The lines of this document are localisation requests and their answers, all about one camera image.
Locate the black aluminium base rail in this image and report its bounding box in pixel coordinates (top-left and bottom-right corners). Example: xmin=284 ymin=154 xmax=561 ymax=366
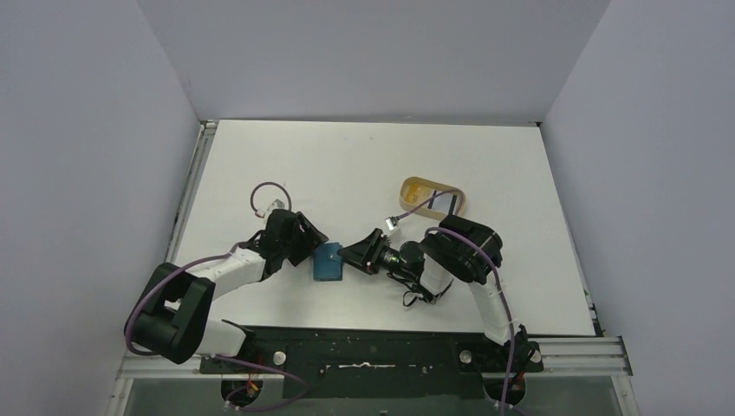
xmin=120 ymin=327 xmax=632 ymax=403

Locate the beige oval plastic tray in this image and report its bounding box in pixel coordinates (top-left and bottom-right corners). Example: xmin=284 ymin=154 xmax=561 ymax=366
xmin=396 ymin=177 xmax=466 ymax=222

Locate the card in beige tray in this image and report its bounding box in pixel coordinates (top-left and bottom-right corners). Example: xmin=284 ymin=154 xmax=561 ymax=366
xmin=426 ymin=192 xmax=463 ymax=214

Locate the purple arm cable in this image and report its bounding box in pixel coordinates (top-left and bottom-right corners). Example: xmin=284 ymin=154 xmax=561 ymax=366
xmin=123 ymin=181 xmax=314 ymax=413
xmin=390 ymin=188 xmax=518 ymax=416

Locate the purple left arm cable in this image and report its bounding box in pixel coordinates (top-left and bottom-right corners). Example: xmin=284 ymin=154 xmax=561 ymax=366
xmin=123 ymin=181 xmax=314 ymax=413

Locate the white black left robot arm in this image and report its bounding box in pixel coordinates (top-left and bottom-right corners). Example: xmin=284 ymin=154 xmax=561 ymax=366
xmin=124 ymin=209 xmax=328 ymax=364

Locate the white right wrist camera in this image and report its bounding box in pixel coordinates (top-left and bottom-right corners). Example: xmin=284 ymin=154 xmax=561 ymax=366
xmin=385 ymin=216 xmax=400 ymax=236

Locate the orange credit card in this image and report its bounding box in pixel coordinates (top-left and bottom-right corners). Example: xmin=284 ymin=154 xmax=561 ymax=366
xmin=405 ymin=185 xmax=433 ymax=205

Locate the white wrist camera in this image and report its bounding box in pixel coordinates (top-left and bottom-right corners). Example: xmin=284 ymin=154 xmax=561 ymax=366
xmin=385 ymin=216 xmax=400 ymax=236
xmin=268 ymin=199 xmax=287 ymax=211

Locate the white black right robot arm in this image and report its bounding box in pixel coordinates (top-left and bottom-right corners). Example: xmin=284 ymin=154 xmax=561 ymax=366
xmin=338 ymin=215 xmax=520 ymax=346

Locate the blue leather card holder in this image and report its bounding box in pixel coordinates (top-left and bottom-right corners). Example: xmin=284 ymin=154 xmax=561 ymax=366
xmin=312 ymin=242 xmax=343 ymax=282

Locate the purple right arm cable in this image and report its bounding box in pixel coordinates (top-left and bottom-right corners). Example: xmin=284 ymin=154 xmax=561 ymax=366
xmin=390 ymin=188 xmax=518 ymax=416

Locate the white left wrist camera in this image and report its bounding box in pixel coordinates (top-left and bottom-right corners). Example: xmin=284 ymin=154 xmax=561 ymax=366
xmin=268 ymin=199 xmax=287 ymax=211

